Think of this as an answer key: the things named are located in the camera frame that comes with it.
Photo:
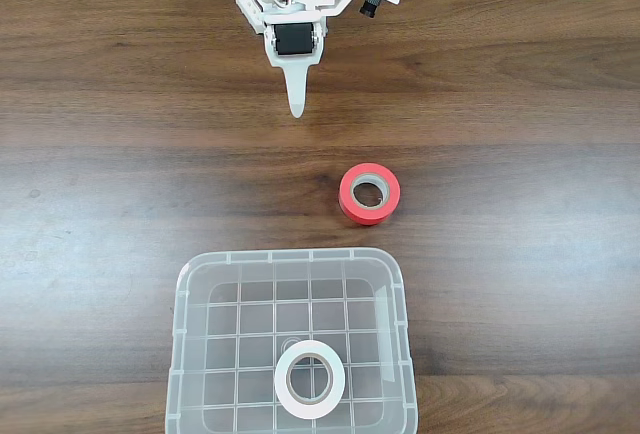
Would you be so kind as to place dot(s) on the white perforated plate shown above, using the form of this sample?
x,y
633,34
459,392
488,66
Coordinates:
x,y
247,4

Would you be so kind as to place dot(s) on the red tape roll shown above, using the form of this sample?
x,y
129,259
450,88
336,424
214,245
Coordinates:
x,y
370,216

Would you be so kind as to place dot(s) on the white tape roll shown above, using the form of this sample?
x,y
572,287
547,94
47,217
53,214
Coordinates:
x,y
310,410

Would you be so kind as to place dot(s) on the clear plastic box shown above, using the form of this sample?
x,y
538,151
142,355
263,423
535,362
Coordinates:
x,y
225,314

